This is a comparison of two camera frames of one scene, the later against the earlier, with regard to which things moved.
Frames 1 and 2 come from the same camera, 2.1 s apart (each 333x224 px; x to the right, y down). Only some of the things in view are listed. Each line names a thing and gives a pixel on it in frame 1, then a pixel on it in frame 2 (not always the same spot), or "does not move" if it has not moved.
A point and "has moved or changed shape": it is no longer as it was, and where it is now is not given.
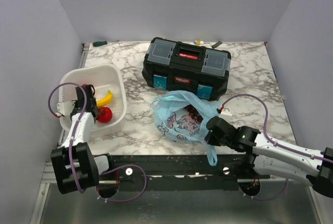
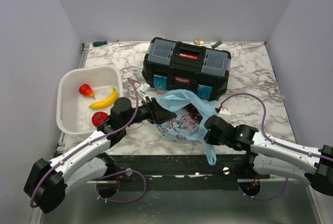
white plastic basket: x=103 y=78 does not move
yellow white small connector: x=198 y=42 does not move
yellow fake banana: x=105 y=101 has moved or changed shape
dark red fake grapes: x=194 y=114 does not move
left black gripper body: x=76 y=105 -> x=152 y=116
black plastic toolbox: x=174 y=66 does not move
